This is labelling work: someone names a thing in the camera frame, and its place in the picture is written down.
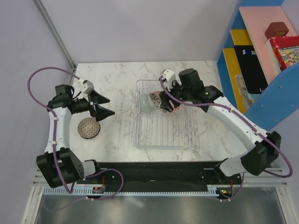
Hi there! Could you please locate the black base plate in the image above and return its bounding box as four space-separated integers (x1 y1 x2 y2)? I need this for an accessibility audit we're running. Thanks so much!
79 161 241 191

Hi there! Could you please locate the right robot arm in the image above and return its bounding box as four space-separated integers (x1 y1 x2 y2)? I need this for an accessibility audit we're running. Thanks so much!
159 68 281 184

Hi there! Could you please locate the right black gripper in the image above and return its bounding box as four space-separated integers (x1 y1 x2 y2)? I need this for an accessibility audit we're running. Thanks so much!
159 78 192 112

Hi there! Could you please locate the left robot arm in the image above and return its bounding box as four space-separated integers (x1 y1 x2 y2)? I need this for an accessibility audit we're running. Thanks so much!
36 81 115 188

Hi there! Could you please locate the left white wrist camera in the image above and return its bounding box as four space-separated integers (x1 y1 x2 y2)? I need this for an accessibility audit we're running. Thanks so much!
78 78 94 99

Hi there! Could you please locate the green glass bowl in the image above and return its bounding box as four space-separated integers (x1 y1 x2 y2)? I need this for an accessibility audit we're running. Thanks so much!
139 93 154 113

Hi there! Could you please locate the pink board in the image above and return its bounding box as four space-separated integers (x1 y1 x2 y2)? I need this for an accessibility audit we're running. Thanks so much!
239 6 297 83

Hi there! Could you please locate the grid patterned bowl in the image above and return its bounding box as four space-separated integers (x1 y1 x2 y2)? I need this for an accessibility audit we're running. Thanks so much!
77 118 100 139

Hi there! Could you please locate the dark red box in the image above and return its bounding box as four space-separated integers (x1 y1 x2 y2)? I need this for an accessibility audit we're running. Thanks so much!
265 21 289 39

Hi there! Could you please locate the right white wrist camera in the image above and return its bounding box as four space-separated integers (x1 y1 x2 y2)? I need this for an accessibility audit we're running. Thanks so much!
159 69 176 91

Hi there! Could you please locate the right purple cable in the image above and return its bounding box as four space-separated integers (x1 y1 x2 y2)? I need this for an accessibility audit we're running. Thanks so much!
159 78 294 178

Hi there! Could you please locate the blue shelf unit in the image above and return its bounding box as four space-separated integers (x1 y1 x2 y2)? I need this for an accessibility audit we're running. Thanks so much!
217 0 299 130

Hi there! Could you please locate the purple cable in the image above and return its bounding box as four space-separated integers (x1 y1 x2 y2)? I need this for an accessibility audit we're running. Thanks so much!
27 67 82 195
159 78 294 178

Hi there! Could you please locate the orange patterned bowl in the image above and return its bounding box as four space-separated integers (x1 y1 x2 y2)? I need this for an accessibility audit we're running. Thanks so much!
170 101 179 113

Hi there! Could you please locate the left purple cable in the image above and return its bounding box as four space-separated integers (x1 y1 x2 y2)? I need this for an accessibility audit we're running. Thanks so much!
27 67 82 195

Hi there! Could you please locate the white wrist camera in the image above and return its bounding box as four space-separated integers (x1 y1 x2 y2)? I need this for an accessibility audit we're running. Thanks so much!
159 69 176 91
78 78 94 99

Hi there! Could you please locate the yellow black panel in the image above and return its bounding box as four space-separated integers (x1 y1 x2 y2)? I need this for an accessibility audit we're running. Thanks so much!
218 29 252 63

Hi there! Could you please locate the red game box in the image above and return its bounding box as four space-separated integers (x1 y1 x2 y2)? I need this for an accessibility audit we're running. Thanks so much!
269 35 299 71

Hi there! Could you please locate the white cable duct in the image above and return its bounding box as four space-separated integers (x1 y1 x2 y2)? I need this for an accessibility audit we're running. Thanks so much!
43 184 219 197

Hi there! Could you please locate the leaf patterned bowl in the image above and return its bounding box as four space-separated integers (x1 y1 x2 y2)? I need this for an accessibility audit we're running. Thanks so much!
149 91 167 113

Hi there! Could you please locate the clear wire dish rack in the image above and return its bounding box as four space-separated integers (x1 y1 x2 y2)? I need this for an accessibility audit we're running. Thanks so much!
132 80 194 149

